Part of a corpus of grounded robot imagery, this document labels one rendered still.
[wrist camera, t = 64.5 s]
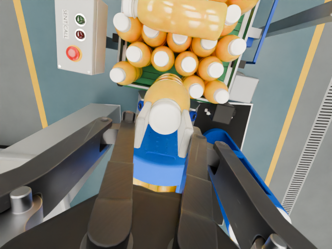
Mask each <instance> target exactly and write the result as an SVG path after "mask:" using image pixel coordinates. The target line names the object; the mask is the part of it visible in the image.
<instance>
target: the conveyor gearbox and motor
mask: <svg viewBox="0 0 332 249"><path fill-rule="evenodd" d="M258 83H259V79H258V78H253V77H249V76H245V75H244V74H243V73H242V72H239V71H237V72H236V75H235V78H234V81H233V84H232V87H231V90H230V93H229V100H233V101H238V102H242V103H247V104H249V103H250V102H251V101H252V97H253V94H254V92H255V89H256V87H257V84H258Z"/></svg>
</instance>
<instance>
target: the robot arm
mask: <svg viewBox="0 0 332 249"><path fill-rule="evenodd" d="M151 106H152V103H151V102H150V101H147V102H146V103H145V105H144V106H143V108H142V110H141V111H140V113H139V115H138V114H136V113H135V112H132V111H123V112H122V119H121V123H119V124H115V123H112V119H111V118H108V117H99V118H96V119H95V120H93V121H92V122H90V123H88V124H87V125H85V126H84V127H82V128H80V129H79V130H77V131H76V132H74V133H72V134H71V135H69V136H68V137H66V138H64V139H63V140H61V141H60V142H58V143H56V144H55V145H53V146H52V147H50V148H48V149H47V150H45V151H43V152H42V153H40V154H39V155H37V156H35V157H34V158H32V159H31V160H29V161H27V162H26V163H24V164H23V165H21V166H19V167H17V168H14V169H11V170H9V171H6V172H4V173H1V174H0V249H318V248H317V247H316V246H314V245H313V244H312V243H311V242H310V241H309V240H308V239H307V238H306V237H305V236H304V235H302V234H301V233H300V232H299V231H298V230H297V229H296V228H295V227H294V226H293V225H292V224H290V223H289V222H288V221H287V220H286V219H285V218H284V216H283V215H282V214H281V213H280V211H279V210H278V209H277V207H276V206H275V205H274V203H273V202H272V201H271V200H270V198H269V197H268V196H267V194H266V193H265V192H264V191H263V189H262V188H261V187H260V185H259V184H258V183H257V181H256V180H255V179H254V178H253V176H252V175H251V174H250V172H249V171H248V170H247V169H246V167H245V166H244V165H243V163H242V162H241V161H240V159H239V158H238V157H237V156H236V154H235V153H234V152H233V150H232V149H231V148H230V147H229V145H228V144H226V143H225V142H222V141H215V143H214V144H211V143H208V142H207V138H206V137H205V136H203V135H202V133H201V130H200V129H199V128H198V127H195V126H192V123H191V119H190V115H189V111H188V110H186V109H184V110H182V114H181V124H180V126H179V128H178V129H177V133H178V156H179V157H181V158H185V157H186V155H187V157H186V161H185V164H184V165H185V166H184V171H183V175H182V179H181V184H180V189H179V193H176V192H155V191H153V190H150V189H148V188H146V187H143V186H141V185H136V184H133V171H134V163H133V154H134V148H140V146H141V143H142V140H143V137H144V134H145V131H146V128H147V125H148V121H149V114H150V111H151ZM110 144H114V147H113V151H112V154H111V158H110V160H109V161H108V163H107V166H106V170H105V173H104V176H103V180H102V183H101V186H100V190H99V193H98V194H96V195H94V196H92V197H91V198H89V199H87V200H85V201H83V202H81V203H79V204H77V205H75V206H73V207H71V208H69V209H68V210H66V211H64V212H62V213H60V214H58V215H56V216H54V217H52V218H50V219H48V220H46V221H45V222H43V219H44V218H45V217H46V216H47V215H48V214H50V213H51V211H52V210H53V209H54V208H55V207H56V206H57V205H58V204H59V203H60V202H61V201H62V200H63V199H64V197H65V196H66V195H67V194H68V193H69V192H70V191H71V189H72V188H73V187H74V186H75V185H76V184H77V183H78V182H79V180H80V179H81V178H82V177H83V176H84V175H85V174H86V173H87V171H88V170H89V169H90V168H91V167H92V166H93V165H94V164H95V162H96V161H97V160H98V159H99V158H100V157H101V156H102V155H103V154H104V152H105V151H106V150H107V149H108V148H109V146H110ZM187 153H188V154H187ZM208 172H209V174H210V177H211V179H212V182H213V184H214V186H215V189H216V191H217V194H218V196H219V199H220V201H221V204H222V206H223V208H224V211H225V213H226V216H227V218H228V221H229V223H230V226H231V228H232V231H233V233H234V235H235V238H236V240H237V242H238V245H239V247H240V248H239V247H238V246H237V245H236V244H235V243H234V242H233V241H232V240H231V239H230V237H229V236H228V235H227V234H226V233H225V232H224V231H223V230H222V229H221V228H220V226H219V225H218V224H217V223H216V222H215V221H214V219H213V207H212V189H211V181H208Z"/></svg>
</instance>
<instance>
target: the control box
mask: <svg viewBox="0 0 332 249"><path fill-rule="evenodd" d="M63 10H64V11H65V12H64V11H63ZM65 13H67V14H65ZM77 15H81V16H83V17H84V24H82V25H80V24H78V23H77V22H76V20H75V17H76V16H77ZM65 16H67V17H66V18H65ZM64 18H65V20H64ZM107 18H108V5H107V4H106V3H104V2H103V1H102V0H55V20H56V42H57V65H58V69H62V70H67V71H72V72H77V73H82V74H87V75H95V74H101V73H104V72H105V54H106V36H107ZM66 22H67V23H66ZM65 25H66V26H67V27H66V26H65ZM65 30H66V31H67V32H65ZM77 30H81V31H83V33H84V38H83V39H82V40H80V39H78V38H77V37H76V34H75V33H76V31H77ZM64 33H66V34H64ZM64 36H65V37H64ZM70 46H73V47H75V48H77V50H78V51H79V54H80V56H79V58H78V60H70V59H69V58H68V57H67V55H66V49H67V48H68V47H70Z"/></svg>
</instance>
